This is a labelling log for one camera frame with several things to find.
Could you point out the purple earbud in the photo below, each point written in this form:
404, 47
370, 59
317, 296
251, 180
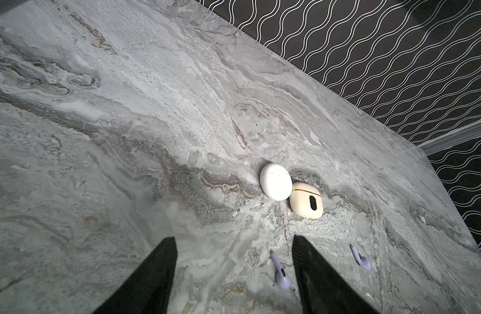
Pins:
281, 277
362, 261

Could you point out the white round earbud case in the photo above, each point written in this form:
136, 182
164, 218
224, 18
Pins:
276, 182

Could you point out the cream earbud charging case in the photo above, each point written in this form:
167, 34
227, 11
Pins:
306, 201

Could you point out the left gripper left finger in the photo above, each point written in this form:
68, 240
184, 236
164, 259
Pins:
148, 289

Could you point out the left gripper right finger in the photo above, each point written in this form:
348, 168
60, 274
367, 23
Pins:
321, 287

